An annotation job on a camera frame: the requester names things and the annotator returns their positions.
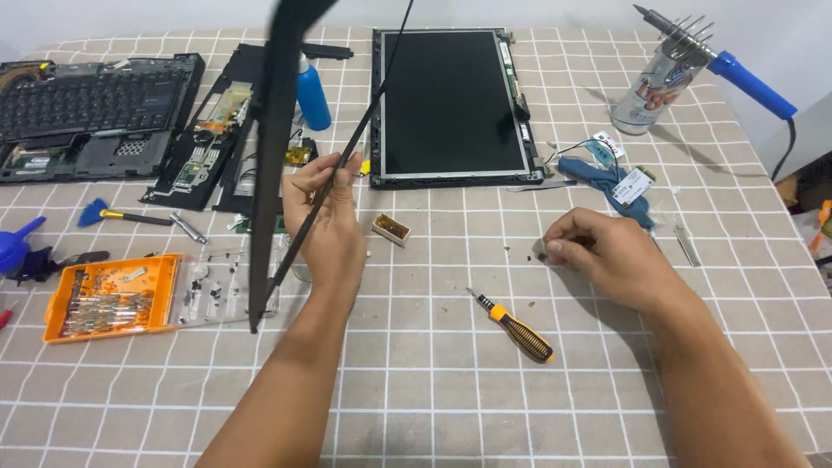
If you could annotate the blue cloth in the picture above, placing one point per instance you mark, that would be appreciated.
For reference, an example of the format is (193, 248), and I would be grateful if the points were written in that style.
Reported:
(604, 182)

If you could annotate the clear plastic case lid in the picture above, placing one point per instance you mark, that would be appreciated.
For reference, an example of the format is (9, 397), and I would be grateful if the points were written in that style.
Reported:
(214, 286)

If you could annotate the person's right hand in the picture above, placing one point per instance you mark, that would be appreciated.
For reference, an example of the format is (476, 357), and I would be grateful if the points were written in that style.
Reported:
(617, 260)

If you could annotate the flat silver metal strip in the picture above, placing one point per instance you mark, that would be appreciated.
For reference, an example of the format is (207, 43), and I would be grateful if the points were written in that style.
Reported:
(539, 186)

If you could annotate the small yellow circuit board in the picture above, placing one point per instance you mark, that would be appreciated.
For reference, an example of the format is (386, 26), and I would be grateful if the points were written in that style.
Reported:
(298, 155)

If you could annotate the orange black screwdriver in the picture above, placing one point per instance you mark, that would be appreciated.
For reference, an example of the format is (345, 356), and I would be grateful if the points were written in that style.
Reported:
(520, 328)

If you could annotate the person's left hand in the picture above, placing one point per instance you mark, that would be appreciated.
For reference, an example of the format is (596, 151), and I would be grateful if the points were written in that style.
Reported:
(328, 234)

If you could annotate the black laptop screen bezel frame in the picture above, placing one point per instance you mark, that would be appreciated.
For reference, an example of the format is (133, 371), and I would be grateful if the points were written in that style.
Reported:
(276, 149)

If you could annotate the blue plastic bottle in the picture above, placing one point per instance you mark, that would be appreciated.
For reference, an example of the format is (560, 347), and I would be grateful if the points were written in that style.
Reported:
(312, 97)

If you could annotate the black laptop palmrest cover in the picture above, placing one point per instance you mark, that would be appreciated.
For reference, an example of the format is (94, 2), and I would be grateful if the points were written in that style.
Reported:
(214, 143)

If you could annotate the orange screwdriver bit case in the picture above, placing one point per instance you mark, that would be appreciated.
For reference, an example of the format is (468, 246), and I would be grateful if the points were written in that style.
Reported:
(107, 298)

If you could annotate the clutter beside table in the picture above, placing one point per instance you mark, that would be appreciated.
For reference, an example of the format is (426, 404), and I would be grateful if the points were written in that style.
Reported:
(816, 221)

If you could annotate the black laptop base with keyboard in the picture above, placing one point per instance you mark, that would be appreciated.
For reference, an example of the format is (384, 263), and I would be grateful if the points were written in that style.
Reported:
(91, 110)

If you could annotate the blue air blower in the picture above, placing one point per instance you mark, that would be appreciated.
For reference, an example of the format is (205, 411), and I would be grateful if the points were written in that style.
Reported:
(14, 246)

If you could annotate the beige checked tablecloth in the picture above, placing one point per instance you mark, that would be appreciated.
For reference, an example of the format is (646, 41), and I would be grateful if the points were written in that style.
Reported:
(422, 390)

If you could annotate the red screwdriver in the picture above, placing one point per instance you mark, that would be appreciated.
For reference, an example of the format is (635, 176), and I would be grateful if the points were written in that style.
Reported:
(6, 316)

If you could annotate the green circuit board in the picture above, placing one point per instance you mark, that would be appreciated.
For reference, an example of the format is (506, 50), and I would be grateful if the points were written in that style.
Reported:
(276, 224)

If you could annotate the silver beverage can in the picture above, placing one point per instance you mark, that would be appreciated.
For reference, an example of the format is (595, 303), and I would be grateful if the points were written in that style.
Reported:
(650, 91)

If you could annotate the blue bristle brush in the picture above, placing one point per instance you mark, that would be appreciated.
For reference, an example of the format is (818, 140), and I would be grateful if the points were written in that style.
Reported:
(120, 214)

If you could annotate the flat metal bracket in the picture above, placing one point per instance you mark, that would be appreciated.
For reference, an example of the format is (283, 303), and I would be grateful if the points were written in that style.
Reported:
(687, 246)

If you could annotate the laptop LCD screen panel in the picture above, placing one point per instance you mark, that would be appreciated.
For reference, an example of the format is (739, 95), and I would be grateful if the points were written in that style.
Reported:
(452, 104)

